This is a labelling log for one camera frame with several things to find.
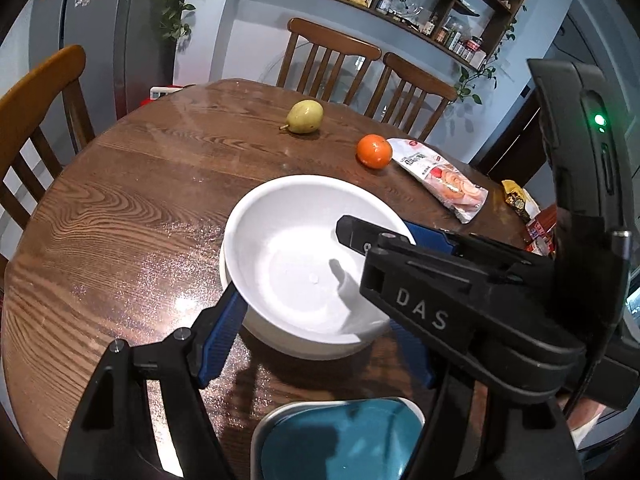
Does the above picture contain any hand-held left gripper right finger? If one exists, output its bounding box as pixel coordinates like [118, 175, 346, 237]
[390, 322, 583, 480]

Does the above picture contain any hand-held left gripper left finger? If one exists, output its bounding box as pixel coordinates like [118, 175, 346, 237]
[57, 285, 247, 480]

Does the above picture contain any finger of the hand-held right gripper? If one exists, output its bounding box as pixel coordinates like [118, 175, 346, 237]
[404, 221, 506, 256]
[336, 215, 552, 282]

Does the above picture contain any white ribbed bowl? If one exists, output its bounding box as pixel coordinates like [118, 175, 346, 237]
[224, 175, 417, 346]

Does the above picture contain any teal plate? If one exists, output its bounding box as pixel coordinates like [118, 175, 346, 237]
[260, 400, 426, 480]

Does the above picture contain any blue bowl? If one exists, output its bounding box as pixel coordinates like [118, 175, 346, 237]
[249, 396, 427, 480]

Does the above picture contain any white and red snack packet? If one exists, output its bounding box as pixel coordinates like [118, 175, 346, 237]
[387, 137, 488, 224]

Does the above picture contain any orange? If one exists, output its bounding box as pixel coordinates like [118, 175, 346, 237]
[356, 133, 393, 168]

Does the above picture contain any yellow snack packet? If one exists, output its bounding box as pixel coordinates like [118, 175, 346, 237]
[501, 180, 541, 221]

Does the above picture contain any dark wooden door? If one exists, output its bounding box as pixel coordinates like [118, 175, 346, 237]
[475, 92, 556, 188]

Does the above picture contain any green pear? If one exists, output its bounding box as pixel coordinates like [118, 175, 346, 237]
[279, 100, 325, 135]

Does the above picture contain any wooden chair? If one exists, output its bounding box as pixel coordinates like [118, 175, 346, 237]
[364, 52, 458, 143]
[0, 45, 96, 271]
[276, 17, 382, 106]

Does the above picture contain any green hanging vine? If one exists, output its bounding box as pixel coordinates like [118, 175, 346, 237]
[452, 0, 531, 106]

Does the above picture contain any green trailing plant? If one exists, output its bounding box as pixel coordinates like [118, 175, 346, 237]
[150, 0, 203, 53]

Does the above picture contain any grey fridge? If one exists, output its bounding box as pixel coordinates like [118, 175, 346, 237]
[27, 0, 176, 126]

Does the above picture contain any wooden wall shelf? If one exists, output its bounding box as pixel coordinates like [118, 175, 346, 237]
[237, 0, 541, 73]

